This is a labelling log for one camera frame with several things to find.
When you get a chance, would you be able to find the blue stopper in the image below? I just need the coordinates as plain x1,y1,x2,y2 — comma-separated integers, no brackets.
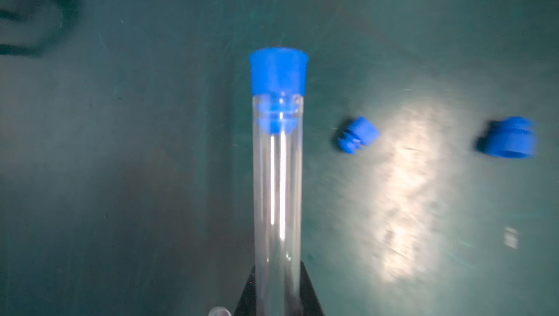
249,48,309,135
475,117,536,159
337,117,380,155

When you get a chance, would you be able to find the clear test tube diagonal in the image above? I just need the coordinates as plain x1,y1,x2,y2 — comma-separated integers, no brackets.
208,306,231,316

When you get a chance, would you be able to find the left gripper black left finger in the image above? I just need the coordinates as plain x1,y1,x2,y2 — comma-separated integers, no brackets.
233,267,256,316

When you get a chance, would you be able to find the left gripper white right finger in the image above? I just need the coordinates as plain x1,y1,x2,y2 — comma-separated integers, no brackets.
300,262,325,316

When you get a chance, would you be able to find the clear test tube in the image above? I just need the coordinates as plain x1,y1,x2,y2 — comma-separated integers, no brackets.
253,94,304,315

